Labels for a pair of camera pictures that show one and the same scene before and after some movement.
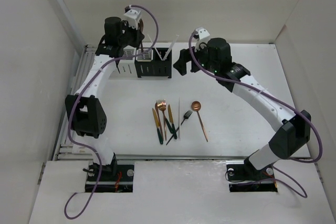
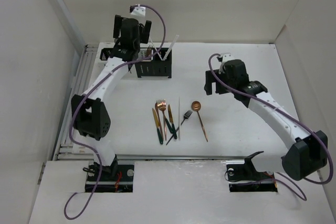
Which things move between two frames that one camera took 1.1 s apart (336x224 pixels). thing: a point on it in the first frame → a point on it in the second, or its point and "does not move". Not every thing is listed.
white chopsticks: (155, 49) does not move
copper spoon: (196, 106) does not move
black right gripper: (187, 55) → (210, 78)
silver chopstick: (179, 119) does not move
